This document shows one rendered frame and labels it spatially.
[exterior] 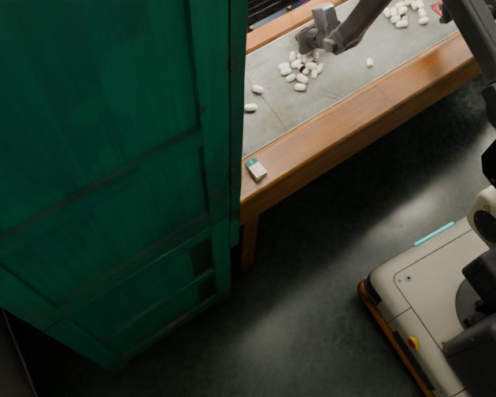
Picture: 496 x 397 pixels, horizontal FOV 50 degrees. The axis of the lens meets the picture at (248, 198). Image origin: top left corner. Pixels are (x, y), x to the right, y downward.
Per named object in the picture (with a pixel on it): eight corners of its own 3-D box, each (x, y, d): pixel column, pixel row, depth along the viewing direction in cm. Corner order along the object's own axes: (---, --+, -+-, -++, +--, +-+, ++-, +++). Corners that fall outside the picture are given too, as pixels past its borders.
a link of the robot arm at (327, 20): (334, 53, 148) (359, 42, 150) (324, 12, 143) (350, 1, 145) (312, 50, 158) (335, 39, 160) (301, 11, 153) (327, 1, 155)
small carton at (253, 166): (266, 175, 149) (267, 172, 148) (256, 181, 148) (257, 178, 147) (254, 159, 151) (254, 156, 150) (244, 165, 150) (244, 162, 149)
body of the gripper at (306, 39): (293, 35, 162) (306, 35, 155) (320, 20, 164) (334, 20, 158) (300, 55, 165) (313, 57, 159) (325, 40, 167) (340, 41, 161)
